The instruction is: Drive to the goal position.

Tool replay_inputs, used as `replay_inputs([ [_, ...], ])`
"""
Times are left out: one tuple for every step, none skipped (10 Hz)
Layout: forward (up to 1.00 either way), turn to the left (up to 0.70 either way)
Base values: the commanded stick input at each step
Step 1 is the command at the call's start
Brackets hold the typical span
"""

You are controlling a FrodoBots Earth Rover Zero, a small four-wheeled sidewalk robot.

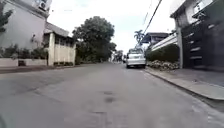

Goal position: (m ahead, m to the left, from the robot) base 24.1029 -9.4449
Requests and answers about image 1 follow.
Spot low planter wall with bushes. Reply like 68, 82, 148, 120
0, 44, 50, 68

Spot dark roofed building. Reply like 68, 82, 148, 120
140, 31, 170, 48

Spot large dark green tree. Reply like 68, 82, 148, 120
71, 15, 118, 65

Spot overhead wires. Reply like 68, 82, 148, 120
139, 0, 164, 37

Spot green hedge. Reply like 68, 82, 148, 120
145, 43, 181, 64

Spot dark gate building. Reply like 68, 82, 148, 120
169, 0, 224, 72

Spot grey tall building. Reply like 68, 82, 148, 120
0, 0, 53, 52

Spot pile of rubble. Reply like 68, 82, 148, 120
146, 59, 181, 72

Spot grey concrete sidewalk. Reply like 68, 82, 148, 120
145, 66, 224, 102

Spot grey asphalt road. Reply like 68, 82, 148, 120
0, 62, 224, 128

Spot beige low building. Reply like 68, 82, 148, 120
43, 21, 77, 67

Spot silver car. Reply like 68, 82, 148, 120
125, 48, 147, 70

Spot palm tree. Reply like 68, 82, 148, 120
133, 29, 146, 46

